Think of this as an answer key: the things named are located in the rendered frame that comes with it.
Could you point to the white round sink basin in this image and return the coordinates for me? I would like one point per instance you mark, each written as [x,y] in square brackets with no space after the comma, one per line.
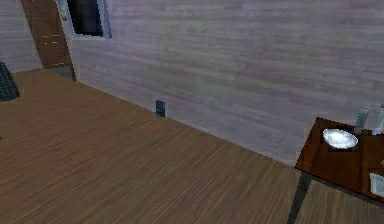
[339,138]

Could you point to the brown wooden sink table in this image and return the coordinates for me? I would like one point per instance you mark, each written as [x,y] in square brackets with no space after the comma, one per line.
[336,163]

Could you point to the brown wooden room door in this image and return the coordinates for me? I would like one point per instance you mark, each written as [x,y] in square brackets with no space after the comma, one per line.
[48,36]

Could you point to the clear glass bottle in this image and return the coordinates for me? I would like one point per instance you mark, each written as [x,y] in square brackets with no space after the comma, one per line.
[380,121]

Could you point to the black mesh bin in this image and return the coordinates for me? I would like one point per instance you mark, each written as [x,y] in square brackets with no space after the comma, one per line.
[6,83]

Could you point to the pale square box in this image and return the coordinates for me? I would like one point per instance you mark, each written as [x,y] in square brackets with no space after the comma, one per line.
[377,185]

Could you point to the dark wall outlet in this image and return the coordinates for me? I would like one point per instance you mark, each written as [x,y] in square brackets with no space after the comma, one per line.
[160,108]

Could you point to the dark window with pale frame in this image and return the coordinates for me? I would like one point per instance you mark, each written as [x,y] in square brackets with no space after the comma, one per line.
[86,16]

